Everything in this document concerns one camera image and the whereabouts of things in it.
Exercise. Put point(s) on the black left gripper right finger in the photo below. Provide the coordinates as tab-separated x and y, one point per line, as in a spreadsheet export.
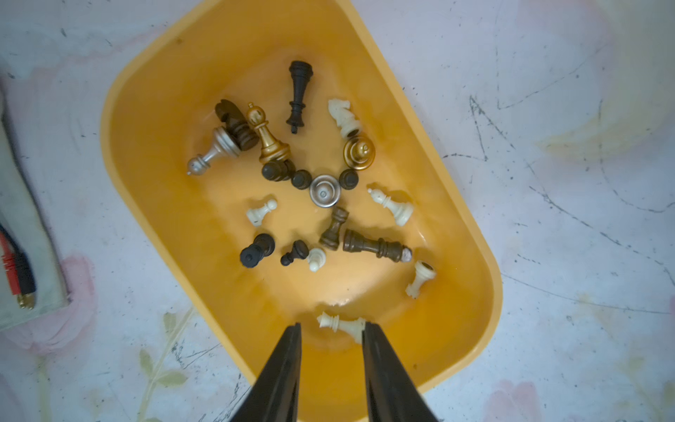
391	394

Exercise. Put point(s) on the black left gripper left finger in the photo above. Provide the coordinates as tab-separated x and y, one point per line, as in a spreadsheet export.
275	394

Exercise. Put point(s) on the white chess piece on table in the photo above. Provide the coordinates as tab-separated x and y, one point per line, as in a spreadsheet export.
353	328

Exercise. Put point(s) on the brown chess piece lower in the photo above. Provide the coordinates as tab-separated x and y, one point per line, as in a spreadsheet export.
330	237

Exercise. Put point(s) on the silver chess piece lower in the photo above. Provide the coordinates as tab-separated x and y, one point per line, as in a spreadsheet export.
325	191

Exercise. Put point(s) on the yellow plastic storage tray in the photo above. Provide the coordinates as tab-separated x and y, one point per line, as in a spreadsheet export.
160	113

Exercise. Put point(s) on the gold chess piece right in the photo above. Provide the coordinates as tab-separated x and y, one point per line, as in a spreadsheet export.
359	153

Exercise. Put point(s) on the bronze chess piece left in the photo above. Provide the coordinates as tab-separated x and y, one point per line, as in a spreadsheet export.
272	149

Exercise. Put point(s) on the silver chess piece near tray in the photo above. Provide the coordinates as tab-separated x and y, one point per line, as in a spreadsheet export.
223	146

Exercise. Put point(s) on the black knight chess piece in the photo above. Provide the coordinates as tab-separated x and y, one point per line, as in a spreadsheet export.
301	73

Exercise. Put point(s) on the white rook in tray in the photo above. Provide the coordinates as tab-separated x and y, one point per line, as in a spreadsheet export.
423	273

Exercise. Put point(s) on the white pawn in tray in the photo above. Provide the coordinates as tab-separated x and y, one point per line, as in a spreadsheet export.
316	259

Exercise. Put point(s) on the small black pawn in tray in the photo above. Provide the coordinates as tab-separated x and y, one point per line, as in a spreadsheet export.
299	251

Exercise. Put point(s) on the dark brown queen in tray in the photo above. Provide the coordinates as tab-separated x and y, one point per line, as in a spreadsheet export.
397	252

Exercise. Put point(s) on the white bishop in tray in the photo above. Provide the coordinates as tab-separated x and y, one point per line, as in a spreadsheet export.
401	211

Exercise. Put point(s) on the clear plastic bag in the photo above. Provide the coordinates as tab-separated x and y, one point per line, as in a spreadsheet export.
33	287

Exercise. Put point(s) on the white knight in tray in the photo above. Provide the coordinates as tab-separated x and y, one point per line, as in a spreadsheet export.
340	111

